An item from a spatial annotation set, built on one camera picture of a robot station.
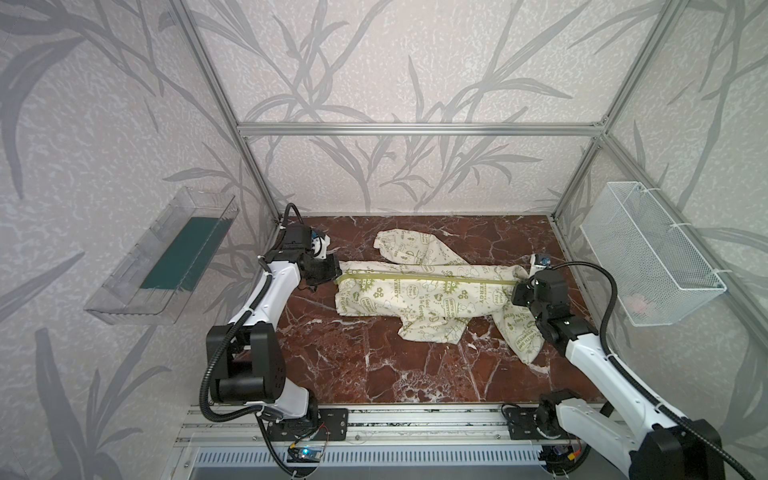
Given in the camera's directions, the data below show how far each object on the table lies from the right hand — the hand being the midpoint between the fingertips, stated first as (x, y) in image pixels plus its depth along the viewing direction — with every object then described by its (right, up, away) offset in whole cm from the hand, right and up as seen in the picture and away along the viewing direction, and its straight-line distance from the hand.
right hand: (525, 271), depth 85 cm
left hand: (-53, +3, +3) cm, 53 cm away
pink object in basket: (+23, -6, -12) cm, 27 cm away
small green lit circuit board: (-57, -42, -14) cm, 73 cm away
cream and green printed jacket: (-26, -6, +1) cm, 27 cm away
